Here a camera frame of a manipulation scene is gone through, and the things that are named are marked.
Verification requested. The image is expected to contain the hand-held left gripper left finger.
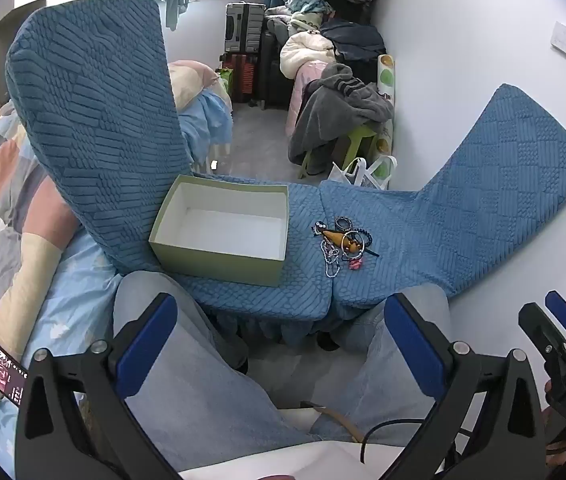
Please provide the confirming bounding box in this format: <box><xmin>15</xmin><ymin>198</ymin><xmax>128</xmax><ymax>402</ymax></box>
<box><xmin>13</xmin><ymin>292</ymin><xmax>179</xmax><ymax>480</ymax></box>

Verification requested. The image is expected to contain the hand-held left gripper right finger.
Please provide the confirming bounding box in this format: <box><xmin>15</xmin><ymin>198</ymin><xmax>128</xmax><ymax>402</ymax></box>
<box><xmin>380</xmin><ymin>292</ymin><xmax>548</xmax><ymax>480</ymax></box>

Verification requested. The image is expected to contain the green cardboard box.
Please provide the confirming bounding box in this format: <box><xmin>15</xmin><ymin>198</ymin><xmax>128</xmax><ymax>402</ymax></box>
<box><xmin>148</xmin><ymin>175</ymin><xmax>290</xmax><ymax>288</ymax></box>

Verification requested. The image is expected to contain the white blue beaded necklace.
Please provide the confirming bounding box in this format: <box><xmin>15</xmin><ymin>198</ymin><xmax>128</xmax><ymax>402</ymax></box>
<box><xmin>319</xmin><ymin>237</ymin><xmax>342</xmax><ymax>279</ymax></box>

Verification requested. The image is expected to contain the orange wooden hair clip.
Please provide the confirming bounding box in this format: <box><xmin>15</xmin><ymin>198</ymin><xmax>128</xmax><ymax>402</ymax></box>
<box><xmin>323</xmin><ymin>228</ymin><xmax>365</xmax><ymax>256</ymax></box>

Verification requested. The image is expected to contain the person's right leg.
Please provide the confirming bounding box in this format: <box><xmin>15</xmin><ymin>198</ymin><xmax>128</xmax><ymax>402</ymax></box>
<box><xmin>308</xmin><ymin>282</ymin><xmax>454</xmax><ymax>450</ymax></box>

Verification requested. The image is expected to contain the person's leg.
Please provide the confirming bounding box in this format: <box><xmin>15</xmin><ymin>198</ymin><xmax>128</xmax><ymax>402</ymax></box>
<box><xmin>112</xmin><ymin>270</ymin><xmax>316</xmax><ymax>472</ymax></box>
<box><xmin>308</xmin><ymin>282</ymin><xmax>454</xmax><ymax>450</ymax></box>

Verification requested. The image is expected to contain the person's left leg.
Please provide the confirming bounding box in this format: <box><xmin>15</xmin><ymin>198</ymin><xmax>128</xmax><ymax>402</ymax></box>
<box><xmin>112</xmin><ymin>270</ymin><xmax>316</xmax><ymax>472</ymax></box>

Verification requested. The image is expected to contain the light blue bedsheet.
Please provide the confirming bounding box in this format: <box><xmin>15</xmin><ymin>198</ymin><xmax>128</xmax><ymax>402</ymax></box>
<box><xmin>0</xmin><ymin>235</ymin><xmax>125</xmax><ymax>478</ymax></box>

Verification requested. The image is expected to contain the black hair stick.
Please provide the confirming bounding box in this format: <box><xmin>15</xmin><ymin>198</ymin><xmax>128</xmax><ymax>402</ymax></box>
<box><xmin>312</xmin><ymin>220</ymin><xmax>381</xmax><ymax>259</ymax></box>

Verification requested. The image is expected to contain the person's white shirt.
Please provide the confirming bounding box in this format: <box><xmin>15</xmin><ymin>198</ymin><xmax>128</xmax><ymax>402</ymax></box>
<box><xmin>177</xmin><ymin>439</ymin><xmax>391</xmax><ymax>480</ymax></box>

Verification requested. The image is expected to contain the white tote bag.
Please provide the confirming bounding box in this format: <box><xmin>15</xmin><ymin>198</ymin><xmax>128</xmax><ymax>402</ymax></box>
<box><xmin>327</xmin><ymin>155</ymin><xmax>399</xmax><ymax>192</ymax></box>

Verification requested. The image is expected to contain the green plastic stool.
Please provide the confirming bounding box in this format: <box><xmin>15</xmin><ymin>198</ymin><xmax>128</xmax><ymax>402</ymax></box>
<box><xmin>297</xmin><ymin>125</ymin><xmax>380</xmax><ymax>179</ymax></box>

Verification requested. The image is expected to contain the light blue blanket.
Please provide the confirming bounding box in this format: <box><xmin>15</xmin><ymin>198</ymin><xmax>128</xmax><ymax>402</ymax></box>
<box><xmin>178</xmin><ymin>92</ymin><xmax>234</xmax><ymax>172</ymax></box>

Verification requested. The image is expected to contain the grey fleece robe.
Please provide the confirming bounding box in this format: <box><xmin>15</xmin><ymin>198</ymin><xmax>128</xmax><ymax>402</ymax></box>
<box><xmin>288</xmin><ymin>66</ymin><xmax>395</xmax><ymax>164</ymax></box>

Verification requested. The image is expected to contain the pink beige pillow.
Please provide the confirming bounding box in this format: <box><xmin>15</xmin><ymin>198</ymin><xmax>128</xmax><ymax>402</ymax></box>
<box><xmin>168</xmin><ymin>60</ymin><xmax>220</xmax><ymax>112</ymax></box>

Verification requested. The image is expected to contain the white green dotted bag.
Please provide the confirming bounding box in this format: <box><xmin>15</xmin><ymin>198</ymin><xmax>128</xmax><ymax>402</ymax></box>
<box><xmin>375</xmin><ymin>54</ymin><xmax>397</xmax><ymax>157</ymax></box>

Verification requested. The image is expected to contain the green shopping bag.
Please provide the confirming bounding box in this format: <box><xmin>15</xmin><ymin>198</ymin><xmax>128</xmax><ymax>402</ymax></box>
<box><xmin>214</xmin><ymin>67</ymin><xmax>234</xmax><ymax>102</ymax></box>

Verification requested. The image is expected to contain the pink blanket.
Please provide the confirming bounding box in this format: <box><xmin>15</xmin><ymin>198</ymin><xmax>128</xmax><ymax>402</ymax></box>
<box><xmin>285</xmin><ymin>60</ymin><xmax>335</xmax><ymax>137</ymax></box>

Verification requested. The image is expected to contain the red suitcase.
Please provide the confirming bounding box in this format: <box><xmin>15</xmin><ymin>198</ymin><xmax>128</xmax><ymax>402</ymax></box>
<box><xmin>222</xmin><ymin>52</ymin><xmax>260</xmax><ymax>104</ymax></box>

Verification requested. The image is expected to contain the black suitcase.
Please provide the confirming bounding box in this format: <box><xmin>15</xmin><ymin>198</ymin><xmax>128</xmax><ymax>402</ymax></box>
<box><xmin>257</xmin><ymin>30</ymin><xmax>291</xmax><ymax>109</ymax></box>

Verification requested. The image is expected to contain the dark clothes pile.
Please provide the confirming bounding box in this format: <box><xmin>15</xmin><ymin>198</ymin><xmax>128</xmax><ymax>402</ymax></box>
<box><xmin>320</xmin><ymin>20</ymin><xmax>387</xmax><ymax>62</ymax></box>

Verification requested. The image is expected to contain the cream padded coat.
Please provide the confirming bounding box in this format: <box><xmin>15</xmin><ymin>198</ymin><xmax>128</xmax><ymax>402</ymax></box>
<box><xmin>280</xmin><ymin>32</ymin><xmax>337</xmax><ymax>79</ymax></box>

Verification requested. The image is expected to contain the grey suitcase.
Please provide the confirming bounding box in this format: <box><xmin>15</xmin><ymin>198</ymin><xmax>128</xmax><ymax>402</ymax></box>
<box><xmin>224</xmin><ymin>2</ymin><xmax>267</xmax><ymax>54</ymax></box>

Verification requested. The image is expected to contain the black cable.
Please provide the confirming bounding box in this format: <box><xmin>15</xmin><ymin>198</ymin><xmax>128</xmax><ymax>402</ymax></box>
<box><xmin>359</xmin><ymin>417</ymin><xmax>430</xmax><ymax>462</ymax></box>

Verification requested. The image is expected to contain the tan strap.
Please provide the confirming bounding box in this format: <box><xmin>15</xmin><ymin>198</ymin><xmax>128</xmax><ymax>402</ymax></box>
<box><xmin>302</xmin><ymin>401</ymin><xmax>365</xmax><ymax>444</ymax></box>

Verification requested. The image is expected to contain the white wall switch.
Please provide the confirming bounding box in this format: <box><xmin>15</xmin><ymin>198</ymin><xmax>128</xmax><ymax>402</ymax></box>
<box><xmin>550</xmin><ymin>21</ymin><xmax>566</xmax><ymax>57</ymax></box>

